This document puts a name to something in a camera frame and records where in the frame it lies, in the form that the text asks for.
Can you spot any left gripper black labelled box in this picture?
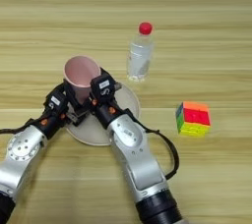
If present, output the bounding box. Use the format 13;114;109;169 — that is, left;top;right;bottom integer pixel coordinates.
43;89;70;114

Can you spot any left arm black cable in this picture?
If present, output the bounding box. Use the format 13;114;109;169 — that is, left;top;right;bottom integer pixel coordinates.
0;118;35;136

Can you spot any clear bottle with red cap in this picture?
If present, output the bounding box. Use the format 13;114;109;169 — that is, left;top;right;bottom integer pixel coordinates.
126;21;156;84

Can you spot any multicoloured puzzle cube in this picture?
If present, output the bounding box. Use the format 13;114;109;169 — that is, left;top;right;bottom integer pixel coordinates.
175;100;212;138

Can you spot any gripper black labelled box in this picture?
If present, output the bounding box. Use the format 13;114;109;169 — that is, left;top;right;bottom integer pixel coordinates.
90;73;116;102
43;89;70;114

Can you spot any pink plastic cup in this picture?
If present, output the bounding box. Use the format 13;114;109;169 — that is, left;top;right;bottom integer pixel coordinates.
63;55;102;104

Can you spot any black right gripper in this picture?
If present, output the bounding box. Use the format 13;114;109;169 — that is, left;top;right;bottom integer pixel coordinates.
65;67;136;130

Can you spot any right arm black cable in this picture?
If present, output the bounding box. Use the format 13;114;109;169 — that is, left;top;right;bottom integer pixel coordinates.
131;113;181;181

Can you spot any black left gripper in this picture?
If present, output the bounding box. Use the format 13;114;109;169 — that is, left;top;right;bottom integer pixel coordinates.
31;82;95;140

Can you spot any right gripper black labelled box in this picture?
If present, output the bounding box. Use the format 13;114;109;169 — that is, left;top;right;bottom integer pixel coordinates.
90;73;116;102

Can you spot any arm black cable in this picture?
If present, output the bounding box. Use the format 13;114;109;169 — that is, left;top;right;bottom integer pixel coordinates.
131;113;181;181
0;118;35;136

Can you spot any beige round plate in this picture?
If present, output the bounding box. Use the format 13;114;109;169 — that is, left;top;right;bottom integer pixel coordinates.
64;82;142;147

